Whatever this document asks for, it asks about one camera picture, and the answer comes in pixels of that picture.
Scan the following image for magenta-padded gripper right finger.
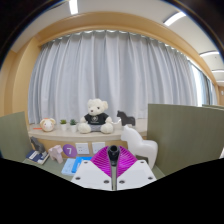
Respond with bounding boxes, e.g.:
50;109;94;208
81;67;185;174
116;145;158;192

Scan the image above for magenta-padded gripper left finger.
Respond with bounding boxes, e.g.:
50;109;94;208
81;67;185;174
70;145;117;192

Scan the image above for black charger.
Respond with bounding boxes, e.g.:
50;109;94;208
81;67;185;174
107;144;121;167

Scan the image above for light blue book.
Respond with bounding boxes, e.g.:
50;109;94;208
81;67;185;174
60;157;77;177

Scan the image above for large white horse figurine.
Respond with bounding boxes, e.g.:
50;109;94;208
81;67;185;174
120;124;159;170

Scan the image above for purple round number sign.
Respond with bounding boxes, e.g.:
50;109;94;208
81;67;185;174
62;143;78;159

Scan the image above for pink horse figurine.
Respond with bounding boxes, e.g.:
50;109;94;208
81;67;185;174
47;144;64;164

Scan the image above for beige window ledge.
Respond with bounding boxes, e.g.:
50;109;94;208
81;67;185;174
27;118;148;143

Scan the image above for small potted plant white pot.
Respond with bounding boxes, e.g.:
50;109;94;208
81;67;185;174
69;118;78;133
59;119;68;132

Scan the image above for black horse figurine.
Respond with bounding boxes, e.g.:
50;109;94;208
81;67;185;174
116;110;137;127

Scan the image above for dark navy book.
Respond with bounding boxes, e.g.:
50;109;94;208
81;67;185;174
25;149;50;166

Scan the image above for dark grey horse figurine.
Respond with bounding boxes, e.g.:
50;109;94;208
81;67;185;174
30;136;46;155

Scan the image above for green partition panel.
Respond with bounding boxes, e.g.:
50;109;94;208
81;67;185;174
0;111;34;163
146;103;224;177

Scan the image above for small cream plush toy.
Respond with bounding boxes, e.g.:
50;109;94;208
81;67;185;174
39;117;57;133

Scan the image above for cream teddy bear black shirt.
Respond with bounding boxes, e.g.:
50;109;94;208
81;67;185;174
77;98;114;135

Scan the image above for grey curtain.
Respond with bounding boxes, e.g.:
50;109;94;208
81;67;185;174
27;29;214;125

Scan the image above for ceiling lights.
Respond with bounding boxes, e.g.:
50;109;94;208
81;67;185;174
68;0;224;84

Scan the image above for white wall socket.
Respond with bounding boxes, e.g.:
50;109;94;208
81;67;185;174
75;142;90;156
91;141;107;155

